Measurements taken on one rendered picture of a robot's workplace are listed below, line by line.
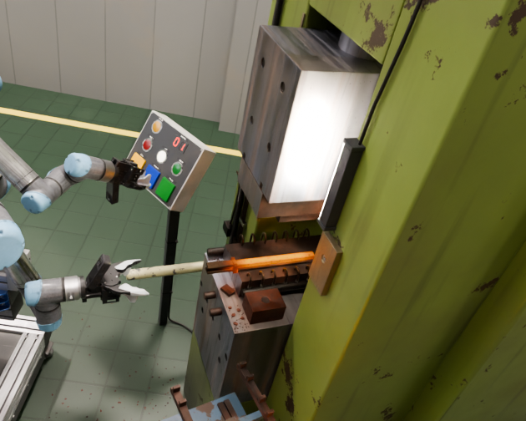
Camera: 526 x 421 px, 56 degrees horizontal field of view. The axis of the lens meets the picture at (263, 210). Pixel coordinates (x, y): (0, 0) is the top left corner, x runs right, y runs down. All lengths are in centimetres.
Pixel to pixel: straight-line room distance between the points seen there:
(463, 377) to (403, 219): 76
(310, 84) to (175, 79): 337
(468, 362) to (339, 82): 95
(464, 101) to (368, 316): 60
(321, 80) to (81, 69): 368
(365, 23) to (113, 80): 364
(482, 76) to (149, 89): 389
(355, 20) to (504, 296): 85
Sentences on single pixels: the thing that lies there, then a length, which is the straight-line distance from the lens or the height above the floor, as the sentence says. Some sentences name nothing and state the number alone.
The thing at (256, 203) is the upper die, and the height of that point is 131.
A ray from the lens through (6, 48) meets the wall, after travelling 495.
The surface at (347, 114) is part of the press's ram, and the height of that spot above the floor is 165.
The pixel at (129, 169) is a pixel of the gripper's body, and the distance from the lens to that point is 179.
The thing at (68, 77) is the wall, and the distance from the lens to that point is 483.
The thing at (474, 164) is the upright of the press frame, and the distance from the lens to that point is 111.
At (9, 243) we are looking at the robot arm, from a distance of 138.
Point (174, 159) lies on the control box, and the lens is 199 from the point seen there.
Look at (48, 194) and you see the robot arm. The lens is 167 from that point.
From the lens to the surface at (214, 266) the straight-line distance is 168.
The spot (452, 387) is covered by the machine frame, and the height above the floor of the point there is 90.
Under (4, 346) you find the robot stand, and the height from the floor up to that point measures 21.
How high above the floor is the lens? 219
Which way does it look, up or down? 37 degrees down
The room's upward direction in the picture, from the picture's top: 13 degrees clockwise
